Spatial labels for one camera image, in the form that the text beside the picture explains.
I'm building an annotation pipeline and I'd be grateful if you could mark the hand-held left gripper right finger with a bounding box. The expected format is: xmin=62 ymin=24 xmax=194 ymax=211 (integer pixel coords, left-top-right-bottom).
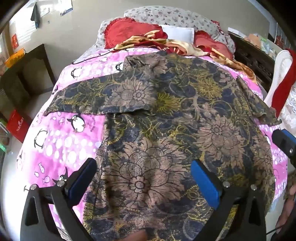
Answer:
xmin=191 ymin=159 xmax=275 ymax=241

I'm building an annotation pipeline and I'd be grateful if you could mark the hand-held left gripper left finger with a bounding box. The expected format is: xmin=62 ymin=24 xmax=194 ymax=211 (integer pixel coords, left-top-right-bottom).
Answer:
xmin=20 ymin=158 xmax=97 ymax=241

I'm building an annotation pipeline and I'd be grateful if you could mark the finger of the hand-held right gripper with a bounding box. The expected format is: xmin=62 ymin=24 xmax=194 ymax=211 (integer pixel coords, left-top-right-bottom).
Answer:
xmin=271 ymin=129 xmax=296 ymax=160

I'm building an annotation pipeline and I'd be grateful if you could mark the floral batik shirt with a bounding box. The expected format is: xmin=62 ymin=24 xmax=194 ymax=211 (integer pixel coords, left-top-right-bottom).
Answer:
xmin=43 ymin=51 xmax=281 ymax=241

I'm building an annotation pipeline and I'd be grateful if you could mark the person's right hand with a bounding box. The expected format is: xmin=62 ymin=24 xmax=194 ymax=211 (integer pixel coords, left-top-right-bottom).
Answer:
xmin=276 ymin=195 xmax=296 ymax=234

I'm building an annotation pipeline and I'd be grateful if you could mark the pink penguin blanket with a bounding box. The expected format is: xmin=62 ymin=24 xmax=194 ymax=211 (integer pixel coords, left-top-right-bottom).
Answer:
xmin=16 ymin=45 xmax=288 ymax=241

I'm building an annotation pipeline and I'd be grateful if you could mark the white plastic chair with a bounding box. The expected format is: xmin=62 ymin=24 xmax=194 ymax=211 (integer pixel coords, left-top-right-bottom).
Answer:
xmin=264 ymin=50 xmax=296 ymax=130

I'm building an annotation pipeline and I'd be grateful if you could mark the red bag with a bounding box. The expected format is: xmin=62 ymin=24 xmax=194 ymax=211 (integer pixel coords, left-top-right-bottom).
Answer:
xmin=6 ymin=109 xmax=33 ymax=142

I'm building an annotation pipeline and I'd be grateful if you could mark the dark carved wooden cabinet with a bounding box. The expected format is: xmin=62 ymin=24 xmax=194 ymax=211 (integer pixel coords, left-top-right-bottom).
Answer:
xmin=228 ymin=31 xmax=277 ymax=93

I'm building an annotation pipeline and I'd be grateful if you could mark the white paper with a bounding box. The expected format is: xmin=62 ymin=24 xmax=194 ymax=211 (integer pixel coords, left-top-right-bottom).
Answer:
xmin=228 ymin=27 xmax=248 ymax=39

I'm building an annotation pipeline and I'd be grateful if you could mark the dark wooden table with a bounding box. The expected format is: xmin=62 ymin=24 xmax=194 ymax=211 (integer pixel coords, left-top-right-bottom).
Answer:
xmin=0 ymin=44 xmax=57 ymax=112

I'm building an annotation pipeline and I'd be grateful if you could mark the gold and red satin cloth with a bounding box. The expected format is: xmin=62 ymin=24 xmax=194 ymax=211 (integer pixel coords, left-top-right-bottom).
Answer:
xmin=114 ymin=30 xmax=257 ymax=81

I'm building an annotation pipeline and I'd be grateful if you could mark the orange basket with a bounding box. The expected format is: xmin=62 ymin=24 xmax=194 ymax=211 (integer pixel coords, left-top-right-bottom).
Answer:
xmin=5 ymin=48 xmax=25 ymax=68

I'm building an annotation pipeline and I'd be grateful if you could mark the white pillow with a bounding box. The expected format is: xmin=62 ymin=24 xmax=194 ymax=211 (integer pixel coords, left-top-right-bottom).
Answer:
xmin=159 ymin=25 xmax=195 ymax=44

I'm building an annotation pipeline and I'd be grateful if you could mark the grey floral pillow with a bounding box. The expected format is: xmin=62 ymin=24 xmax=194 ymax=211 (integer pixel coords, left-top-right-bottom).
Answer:
xmin=96 ymin=6 xmax=235 ymax=52

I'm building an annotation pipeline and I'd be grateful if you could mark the dark hanging towel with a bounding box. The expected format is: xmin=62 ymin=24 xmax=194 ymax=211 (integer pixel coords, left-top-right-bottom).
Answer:
xmin=31 ymin=3 xmax=41 ymax=28

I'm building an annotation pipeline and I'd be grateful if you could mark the black cord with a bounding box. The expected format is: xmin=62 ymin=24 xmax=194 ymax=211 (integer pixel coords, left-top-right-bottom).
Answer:
xmin=72 ymin=47 xmax=121 ymax=65

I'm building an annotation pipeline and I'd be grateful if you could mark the wall calendar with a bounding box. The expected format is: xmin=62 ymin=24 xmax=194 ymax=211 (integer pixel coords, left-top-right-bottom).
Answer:
xmin=60 ymin=0 xmax=74 ymax=16

